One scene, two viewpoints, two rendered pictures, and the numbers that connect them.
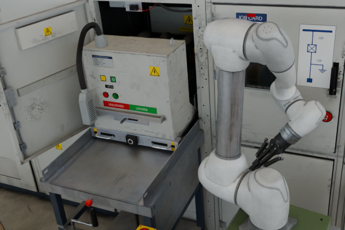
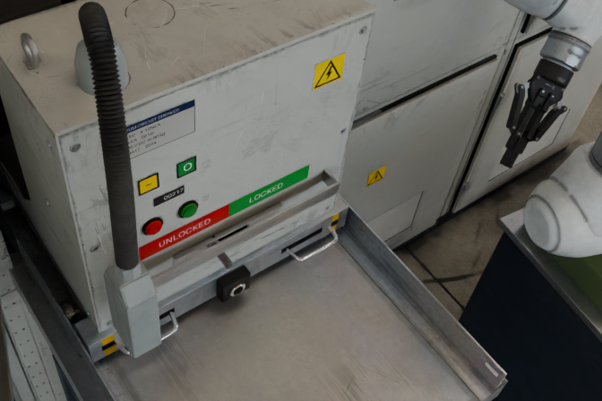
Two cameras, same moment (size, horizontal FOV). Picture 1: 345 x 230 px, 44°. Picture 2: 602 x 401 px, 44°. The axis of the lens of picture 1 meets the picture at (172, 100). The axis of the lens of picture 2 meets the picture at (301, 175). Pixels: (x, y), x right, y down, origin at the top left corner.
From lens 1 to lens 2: 185 cm
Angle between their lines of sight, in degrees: 57
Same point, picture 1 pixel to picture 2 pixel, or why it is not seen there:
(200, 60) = not seen: outside the picture
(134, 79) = (260, 128)
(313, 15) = not seen: outside the picture
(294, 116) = (589, 16)
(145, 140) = (266, 258)
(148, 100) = (291, 158)
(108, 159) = (240, 377)
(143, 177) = (381, 338)
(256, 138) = (394, 91)
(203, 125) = not seen: hidden behind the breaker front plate
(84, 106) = (152, 309)
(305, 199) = (441, 147)
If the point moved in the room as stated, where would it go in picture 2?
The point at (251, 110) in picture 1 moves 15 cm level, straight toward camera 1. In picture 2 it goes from (398, 40) to (457, 73)
